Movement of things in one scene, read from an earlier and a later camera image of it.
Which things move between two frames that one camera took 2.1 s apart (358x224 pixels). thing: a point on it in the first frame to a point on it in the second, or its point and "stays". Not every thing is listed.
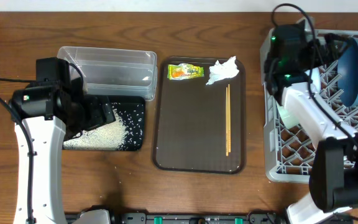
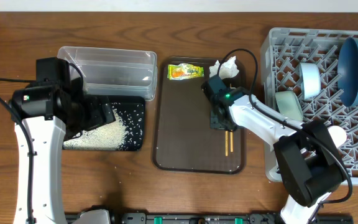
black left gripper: [97, 119] stays
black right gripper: [311, 49] to [214, 122]
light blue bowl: [315, 77] stays
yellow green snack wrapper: [183, 71] stays
